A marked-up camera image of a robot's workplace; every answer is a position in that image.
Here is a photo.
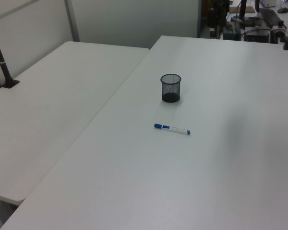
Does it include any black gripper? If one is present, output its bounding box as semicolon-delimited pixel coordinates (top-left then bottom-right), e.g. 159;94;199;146
207;0;231;27

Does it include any blue and white marker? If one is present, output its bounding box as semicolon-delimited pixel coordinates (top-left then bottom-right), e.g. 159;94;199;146
154;123;192;136

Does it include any black monitor stand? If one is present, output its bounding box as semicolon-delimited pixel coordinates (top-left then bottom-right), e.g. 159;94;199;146
231;0;263;26

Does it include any brown desk pad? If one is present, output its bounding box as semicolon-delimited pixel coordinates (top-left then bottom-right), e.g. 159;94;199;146
230;6;254;13

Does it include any black controller box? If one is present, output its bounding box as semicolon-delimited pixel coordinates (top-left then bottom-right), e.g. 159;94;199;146
244;26;272;43

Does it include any black keyboard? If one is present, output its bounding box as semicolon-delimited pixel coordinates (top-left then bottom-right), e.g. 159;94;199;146
258;8;281;27

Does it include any emergency stop button box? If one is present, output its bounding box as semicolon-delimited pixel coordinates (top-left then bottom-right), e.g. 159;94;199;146
272;21;288;36

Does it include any black mesh pen cup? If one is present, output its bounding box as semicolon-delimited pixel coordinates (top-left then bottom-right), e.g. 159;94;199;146
160;73;182;104

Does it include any black camera pole with base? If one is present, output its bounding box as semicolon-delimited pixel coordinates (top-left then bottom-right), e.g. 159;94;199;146
0;20;21;89

